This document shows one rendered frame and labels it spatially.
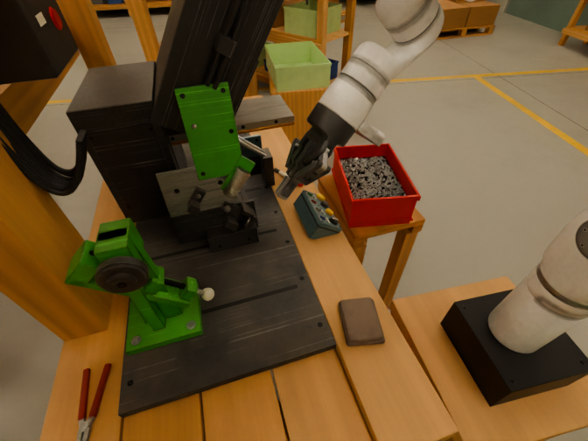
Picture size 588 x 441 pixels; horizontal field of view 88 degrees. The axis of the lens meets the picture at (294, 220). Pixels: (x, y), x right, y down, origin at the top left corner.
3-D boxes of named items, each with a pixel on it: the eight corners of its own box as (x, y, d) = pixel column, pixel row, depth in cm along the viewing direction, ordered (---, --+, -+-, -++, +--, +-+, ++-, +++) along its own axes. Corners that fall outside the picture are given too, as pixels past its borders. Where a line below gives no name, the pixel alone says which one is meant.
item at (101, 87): (187, 158, 113) (156, 59, 89) (192, 212, 92) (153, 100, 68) (135, 168, 109) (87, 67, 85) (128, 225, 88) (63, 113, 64)
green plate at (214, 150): (241, 162, 83) (224, 79, 73) (245, 171, 76) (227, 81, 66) (198, 170, 81) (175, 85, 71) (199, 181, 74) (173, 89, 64)
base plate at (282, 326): (242, 119, 139) (241, 115, 137) (336, 348, 63) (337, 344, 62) (146, 135, 131) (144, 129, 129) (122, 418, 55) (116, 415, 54)
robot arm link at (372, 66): (363, 100, 52) (332, 68, 47) (425, 16, 48) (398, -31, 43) (389, 113, 47) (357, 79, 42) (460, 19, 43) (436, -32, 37)
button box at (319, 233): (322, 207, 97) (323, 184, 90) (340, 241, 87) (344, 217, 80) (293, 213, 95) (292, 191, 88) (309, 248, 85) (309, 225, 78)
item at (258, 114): (280, 103, 98) (279, 94, 96) (295, 125, 87) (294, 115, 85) (155, 122, 91) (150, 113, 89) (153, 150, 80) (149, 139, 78)
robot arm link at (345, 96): (381, 150, 48) (407, 115, 46) (332, 108, 42) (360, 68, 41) (354, 134, 55) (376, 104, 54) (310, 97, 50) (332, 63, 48)
